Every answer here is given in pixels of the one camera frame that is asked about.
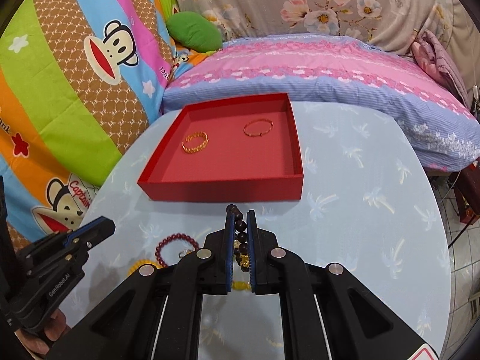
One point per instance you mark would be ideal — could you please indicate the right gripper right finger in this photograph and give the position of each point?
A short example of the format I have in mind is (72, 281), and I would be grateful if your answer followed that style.
(264, 277)

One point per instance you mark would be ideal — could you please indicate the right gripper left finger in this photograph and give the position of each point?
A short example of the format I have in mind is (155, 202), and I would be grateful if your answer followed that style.
(220, 266)

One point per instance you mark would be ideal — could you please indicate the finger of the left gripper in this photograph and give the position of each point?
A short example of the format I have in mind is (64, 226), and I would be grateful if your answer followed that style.
(90, 235)

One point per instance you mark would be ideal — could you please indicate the person left hand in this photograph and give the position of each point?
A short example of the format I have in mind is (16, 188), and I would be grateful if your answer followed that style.
(39, 345)

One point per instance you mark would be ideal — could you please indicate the red cardboard tray box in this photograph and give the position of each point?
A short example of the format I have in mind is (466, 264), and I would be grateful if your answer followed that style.
(233, 168)

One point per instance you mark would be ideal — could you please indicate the thin rose gold bangle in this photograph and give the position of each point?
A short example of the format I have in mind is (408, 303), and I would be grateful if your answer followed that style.
(258, 127)

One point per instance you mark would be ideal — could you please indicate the light blue palm tablecloth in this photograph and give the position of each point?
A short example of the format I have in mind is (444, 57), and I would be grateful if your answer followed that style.
(367, 204)

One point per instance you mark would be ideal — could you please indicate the cartoon monkey colourful quilt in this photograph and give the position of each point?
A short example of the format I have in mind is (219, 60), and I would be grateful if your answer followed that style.
(81, 80)

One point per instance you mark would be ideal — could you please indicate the pink blue striped pillow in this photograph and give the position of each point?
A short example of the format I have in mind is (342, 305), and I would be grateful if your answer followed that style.
(322, 68)

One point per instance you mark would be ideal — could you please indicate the dark red stool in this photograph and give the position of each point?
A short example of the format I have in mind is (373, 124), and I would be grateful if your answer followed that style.
(466, 190)

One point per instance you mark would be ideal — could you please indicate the green plush pillow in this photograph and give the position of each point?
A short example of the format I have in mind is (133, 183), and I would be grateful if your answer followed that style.
(194, 32)

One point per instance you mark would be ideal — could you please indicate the pink folded cloth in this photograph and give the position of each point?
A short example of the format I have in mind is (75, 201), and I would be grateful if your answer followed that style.
(434, 60)

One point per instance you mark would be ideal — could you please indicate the grey floral bedsheet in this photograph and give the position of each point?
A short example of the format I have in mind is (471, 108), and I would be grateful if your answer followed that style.
(392, 25)

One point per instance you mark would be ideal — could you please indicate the gold chain bangle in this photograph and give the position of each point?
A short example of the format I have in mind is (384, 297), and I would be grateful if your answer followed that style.
(195, 142)

